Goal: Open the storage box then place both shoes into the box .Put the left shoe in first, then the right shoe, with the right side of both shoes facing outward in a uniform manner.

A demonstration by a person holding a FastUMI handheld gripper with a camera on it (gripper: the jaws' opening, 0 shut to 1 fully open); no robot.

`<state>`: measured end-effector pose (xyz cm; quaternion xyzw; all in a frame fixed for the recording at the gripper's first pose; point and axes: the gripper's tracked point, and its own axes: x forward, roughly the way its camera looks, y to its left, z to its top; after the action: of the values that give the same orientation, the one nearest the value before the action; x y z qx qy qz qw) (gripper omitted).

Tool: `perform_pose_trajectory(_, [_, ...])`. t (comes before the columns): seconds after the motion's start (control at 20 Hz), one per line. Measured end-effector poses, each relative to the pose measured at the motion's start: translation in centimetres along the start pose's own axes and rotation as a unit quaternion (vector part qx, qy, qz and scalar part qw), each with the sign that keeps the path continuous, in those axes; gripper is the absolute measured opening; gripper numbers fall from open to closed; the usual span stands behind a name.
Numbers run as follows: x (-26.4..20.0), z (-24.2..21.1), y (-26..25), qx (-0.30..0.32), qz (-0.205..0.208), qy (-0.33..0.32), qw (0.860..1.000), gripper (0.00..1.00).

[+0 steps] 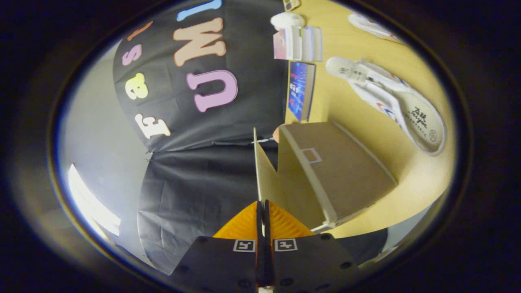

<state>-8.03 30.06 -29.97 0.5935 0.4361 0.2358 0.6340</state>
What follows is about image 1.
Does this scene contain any pale blue cover book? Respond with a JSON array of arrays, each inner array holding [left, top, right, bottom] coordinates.
[[313, 27, 324, 62]]

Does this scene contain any brown cardboard storage box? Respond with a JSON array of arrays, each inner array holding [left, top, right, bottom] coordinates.
[[253, 121, 398, 234]]

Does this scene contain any white fluffy ball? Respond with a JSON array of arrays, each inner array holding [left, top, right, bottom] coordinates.
[[270, 11, 306, 31]]

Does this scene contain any dark blue cover book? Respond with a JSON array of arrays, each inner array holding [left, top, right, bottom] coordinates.
[[287, 61, 316, 122]]

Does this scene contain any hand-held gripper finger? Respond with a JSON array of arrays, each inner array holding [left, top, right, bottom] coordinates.
[[168, 199, 265, 293], [265, 199, 363, 293]]

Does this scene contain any pink cover book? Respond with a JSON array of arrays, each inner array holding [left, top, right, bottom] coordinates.
[[273, 28, 302, 61]]

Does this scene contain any white cover book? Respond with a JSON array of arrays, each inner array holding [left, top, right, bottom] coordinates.
[[300, 26, 315, 61]]

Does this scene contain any ceiling light panel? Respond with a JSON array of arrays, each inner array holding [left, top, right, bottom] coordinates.
[[67, 163, 122, 237]]

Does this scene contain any white canvas shoe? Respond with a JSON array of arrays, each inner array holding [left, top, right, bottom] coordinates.
[[325, 56, 447, 157], [347, 12, 405, 44]]

